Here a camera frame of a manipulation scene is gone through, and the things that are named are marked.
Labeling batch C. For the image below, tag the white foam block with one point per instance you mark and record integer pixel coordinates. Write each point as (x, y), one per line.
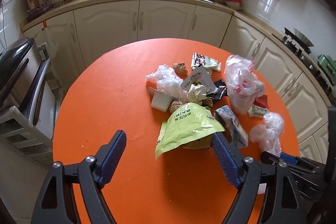
(160, 100)

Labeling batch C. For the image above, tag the red bowl on counter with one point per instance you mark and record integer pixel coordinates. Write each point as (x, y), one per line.
(234, 4)

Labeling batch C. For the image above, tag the brown food piece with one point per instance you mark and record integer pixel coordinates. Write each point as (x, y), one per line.
(175, 105)

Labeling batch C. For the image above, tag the steel trash bin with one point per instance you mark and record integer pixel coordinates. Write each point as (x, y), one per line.
(23, 70)

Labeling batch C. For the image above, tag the printed blue-white wrapper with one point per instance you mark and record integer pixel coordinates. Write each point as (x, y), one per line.
(235, 133)

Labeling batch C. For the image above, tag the white cartoon snack packet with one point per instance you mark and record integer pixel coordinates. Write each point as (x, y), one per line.
(199, 76)

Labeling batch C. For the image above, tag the green appliance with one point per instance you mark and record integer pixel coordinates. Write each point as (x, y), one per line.
(327, 64)

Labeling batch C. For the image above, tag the green white snack wrapper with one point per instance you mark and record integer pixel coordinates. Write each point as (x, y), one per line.
(207, 62)

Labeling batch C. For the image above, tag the large clear red-print plastic bag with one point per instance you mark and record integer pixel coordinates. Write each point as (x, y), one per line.
(243, 86)

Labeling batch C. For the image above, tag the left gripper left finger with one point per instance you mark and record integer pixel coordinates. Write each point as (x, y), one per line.
(56, 200)

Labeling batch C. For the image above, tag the yellow-green snack bag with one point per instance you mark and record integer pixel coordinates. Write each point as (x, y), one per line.
(190, 122)

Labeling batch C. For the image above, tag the white red checkered wrapper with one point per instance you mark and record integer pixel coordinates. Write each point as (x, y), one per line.
(257, 111)

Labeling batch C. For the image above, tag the cream base cabinets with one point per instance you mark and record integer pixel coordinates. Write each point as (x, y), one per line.
(80, 32)

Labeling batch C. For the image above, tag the brown food lump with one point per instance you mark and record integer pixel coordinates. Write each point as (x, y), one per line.
(180, 69)

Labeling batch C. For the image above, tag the black snack wrapper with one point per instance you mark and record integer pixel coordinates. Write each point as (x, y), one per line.
(220, 92)

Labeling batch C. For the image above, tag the white plastic bag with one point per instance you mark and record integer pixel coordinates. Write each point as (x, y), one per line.
(267, 134)

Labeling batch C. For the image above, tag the red ketchup sachet wrapper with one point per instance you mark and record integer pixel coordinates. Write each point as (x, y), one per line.
(261, 101)

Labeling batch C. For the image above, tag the gas stove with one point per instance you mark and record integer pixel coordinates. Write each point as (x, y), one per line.
(299, 48)

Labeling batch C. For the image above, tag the crumpled beige paper wrapper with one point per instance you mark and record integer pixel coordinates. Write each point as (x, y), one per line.
(196, 94)

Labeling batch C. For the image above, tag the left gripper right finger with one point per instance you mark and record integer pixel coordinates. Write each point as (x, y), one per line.
(282, 201)

